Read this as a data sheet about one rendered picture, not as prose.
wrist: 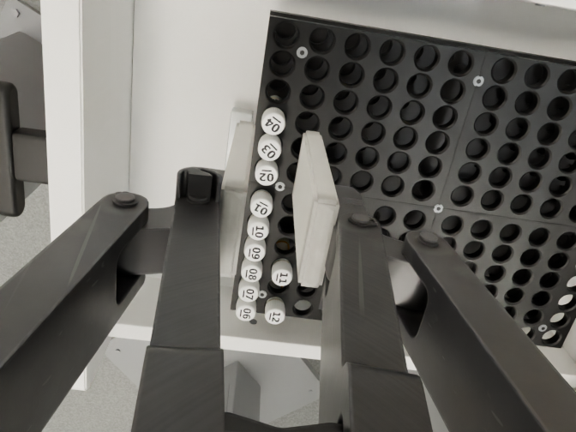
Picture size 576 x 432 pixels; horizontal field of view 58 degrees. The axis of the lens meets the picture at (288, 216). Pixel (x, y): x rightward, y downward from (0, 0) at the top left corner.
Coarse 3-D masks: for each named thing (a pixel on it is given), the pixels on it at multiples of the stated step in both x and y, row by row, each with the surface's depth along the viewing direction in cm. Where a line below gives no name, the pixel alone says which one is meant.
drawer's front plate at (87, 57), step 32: (64, 0) 22; (96, 0) 24; (128, 0) 30; (64, 32) 23; (96, 32) 25; (128, 32) 30; (64, 64) 23; (96, 64) 25; (128, 64) 31; (64, 96) 24; (96, 96) 26; (128, 96) 32; (64, 128) 25; (96, 128) 27; (128, 128) 34; (64, 160) 25; (96, 160) 28; (128, 160) 35; (64, 192) 26; (96, 192) 28; (64, 224) 27; (96, 352) 33
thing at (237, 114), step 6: (234, 108) 33; (240, 108) 33; (234, 114) 33; (240, 114) 33; (246, 114) 33; (252, 114) 33; (234, 120) 33; (246, 120) 33; (234, 126) 33; (234, 132) 33; (228, 138) 33; (228, 144) 34; (228, 150) 34; (228, 156) 34
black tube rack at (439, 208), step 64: (320, 64) 30; (384, 64) 26; (448, 64) 27; (512, 64) 27; (320, 128) 28; (384, 128) 28; (448, 128) 28; (512, 128) 31; (384, 192) 30; (448, 192) 30; (512, 192) 30; (512, 256) 32; (320, 320) 33
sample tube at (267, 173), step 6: (258, 162) 28; (264, 162) 28; (270, 162) 28; (258, 168) 27; (264, 168) 27; (270, 168) 27; (276, 168) 28; (258, 174) 28; (264, 174) 28; (270, 174) 28; (276, 174) 28; (258, 180) 28; (264, 180) 28; (270, 180) 28
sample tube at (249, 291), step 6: (240, 282) 31; (246, 282) 31; (252, 282) 31; (258, 282) 32; (240, 288) 31; (246, 288) 31; (252, 288) 31; (258, 288) 31; (240, 294) 31; (246, 294) 31; (252, 294) 31; (258, 294) 31; (246, 300) 31; (252, 300) 31
